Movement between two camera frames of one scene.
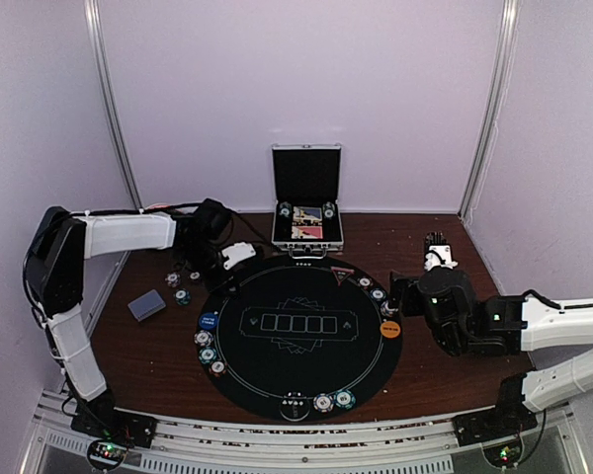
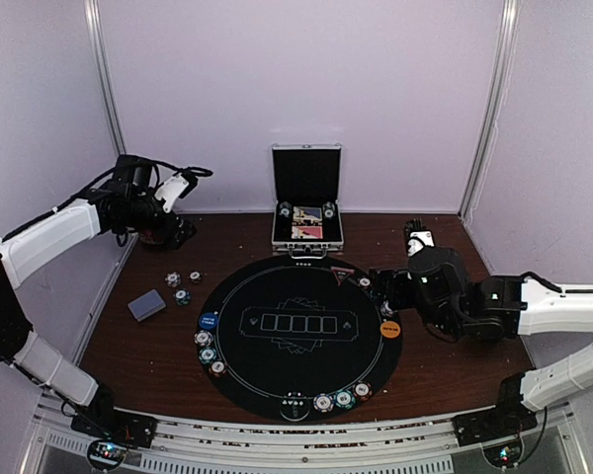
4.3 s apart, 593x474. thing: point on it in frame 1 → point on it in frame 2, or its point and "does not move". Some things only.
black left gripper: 218,285 → 180,235
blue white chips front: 323,402 does not move
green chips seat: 208,355 does not move
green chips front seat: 344,399 does not move
